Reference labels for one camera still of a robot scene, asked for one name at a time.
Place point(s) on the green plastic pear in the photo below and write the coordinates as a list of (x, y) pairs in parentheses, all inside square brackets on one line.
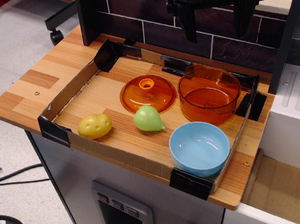
[(147, 118)]

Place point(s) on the light blue bowl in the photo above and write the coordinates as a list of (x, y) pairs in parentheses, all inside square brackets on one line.
[(199, 148)]

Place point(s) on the orange transparent pot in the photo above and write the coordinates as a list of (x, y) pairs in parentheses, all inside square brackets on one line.
[(208, 94)]

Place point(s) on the orange transparent pot lid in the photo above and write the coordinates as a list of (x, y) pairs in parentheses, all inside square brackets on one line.
[(148, 90)]

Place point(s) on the black office chair base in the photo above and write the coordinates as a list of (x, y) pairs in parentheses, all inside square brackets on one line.
[(57, 19)]

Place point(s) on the yellow plastic potato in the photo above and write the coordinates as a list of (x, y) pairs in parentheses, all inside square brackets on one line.
[(95, 126)]

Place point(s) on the white toy sink counter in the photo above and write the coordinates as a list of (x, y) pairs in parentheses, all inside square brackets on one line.
[(273, 193)]

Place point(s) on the grey toy oven panel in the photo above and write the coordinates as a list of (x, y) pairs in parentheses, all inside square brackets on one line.
[(117, 208)]

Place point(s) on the dark vertical shelf post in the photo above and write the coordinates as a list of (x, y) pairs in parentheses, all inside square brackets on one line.
[(286, 41)]

